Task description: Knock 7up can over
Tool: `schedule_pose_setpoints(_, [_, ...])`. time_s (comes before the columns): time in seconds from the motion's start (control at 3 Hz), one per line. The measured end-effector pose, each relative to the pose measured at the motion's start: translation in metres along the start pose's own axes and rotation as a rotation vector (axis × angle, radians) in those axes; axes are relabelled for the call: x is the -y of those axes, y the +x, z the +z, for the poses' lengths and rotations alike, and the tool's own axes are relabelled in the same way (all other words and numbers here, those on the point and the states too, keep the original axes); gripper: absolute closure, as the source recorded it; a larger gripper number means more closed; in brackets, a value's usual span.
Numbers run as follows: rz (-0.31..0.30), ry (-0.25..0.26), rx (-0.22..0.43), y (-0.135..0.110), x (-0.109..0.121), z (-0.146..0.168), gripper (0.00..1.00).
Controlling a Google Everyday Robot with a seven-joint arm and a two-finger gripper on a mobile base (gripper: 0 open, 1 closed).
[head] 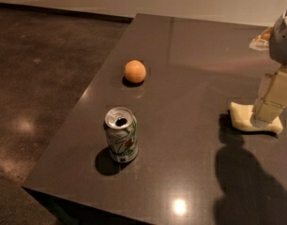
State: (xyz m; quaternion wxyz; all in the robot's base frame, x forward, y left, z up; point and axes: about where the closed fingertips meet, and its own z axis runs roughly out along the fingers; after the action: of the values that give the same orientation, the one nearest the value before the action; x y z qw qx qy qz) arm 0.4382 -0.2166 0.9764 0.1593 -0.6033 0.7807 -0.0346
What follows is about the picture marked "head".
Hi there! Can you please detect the green and white 7up can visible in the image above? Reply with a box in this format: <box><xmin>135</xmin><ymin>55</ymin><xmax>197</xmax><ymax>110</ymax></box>
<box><xmin>103</xmin><ymin>107</ymin><xmax>138</xmax><ymax>163</ymax></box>

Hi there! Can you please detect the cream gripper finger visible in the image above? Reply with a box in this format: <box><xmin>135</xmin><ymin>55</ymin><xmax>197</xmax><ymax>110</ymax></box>
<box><xmin>252</xmin><ymin>65</ymin><xmax>287</xmax><ymax>123</ymax></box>

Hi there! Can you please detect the yellow sponge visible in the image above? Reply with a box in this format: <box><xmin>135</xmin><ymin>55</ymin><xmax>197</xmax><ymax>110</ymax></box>
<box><xmin>229</xmin><ymin>102</ymin><xmax>283</xmax><ymax>135</ymax></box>

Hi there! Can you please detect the orange fruit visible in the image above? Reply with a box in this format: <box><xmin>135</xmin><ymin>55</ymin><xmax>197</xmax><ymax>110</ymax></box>
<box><xmin>124</xmin><ymin>60</ymin><xmax>146</xmax><ymax>83</ymax></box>

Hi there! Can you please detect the crumpled snack wrapper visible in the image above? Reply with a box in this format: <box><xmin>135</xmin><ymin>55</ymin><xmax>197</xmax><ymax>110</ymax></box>
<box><xmin>249</xmin><ymin>27</ymin><xmax>273</xmax><ymax>51</ymax></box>

